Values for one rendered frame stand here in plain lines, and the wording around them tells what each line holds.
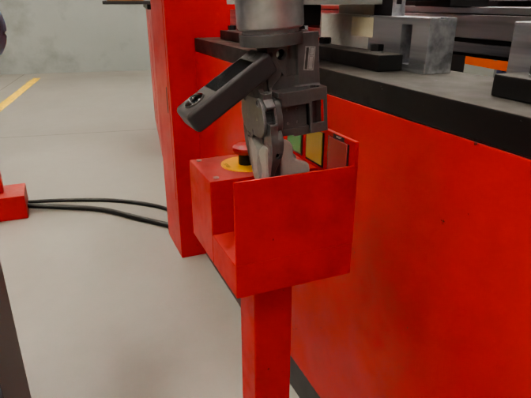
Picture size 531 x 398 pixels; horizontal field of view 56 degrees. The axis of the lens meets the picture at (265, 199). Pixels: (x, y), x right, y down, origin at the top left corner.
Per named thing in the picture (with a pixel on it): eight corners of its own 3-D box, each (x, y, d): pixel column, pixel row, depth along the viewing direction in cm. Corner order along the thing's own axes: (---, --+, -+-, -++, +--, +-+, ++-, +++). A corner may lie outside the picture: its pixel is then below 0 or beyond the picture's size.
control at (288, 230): (193, 233, 77) (186, 118, 70) (286, 216, 83) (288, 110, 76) (236, 299, 60) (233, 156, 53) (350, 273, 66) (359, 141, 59)
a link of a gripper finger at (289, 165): (315, 207, 62) (313, 137, 58) (272, 218, 60) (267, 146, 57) (303, 198, 65) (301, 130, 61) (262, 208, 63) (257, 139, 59)
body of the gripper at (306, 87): (329, 136, 58) (327, 29, 53) (261, 149, 56) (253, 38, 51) (299, 122, 65) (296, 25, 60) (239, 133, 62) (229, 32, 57)
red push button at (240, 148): (228, 165, 72) (227, 141, 70) (254, 162, 73) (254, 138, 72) (238, 174, 68) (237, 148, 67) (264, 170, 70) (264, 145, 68)
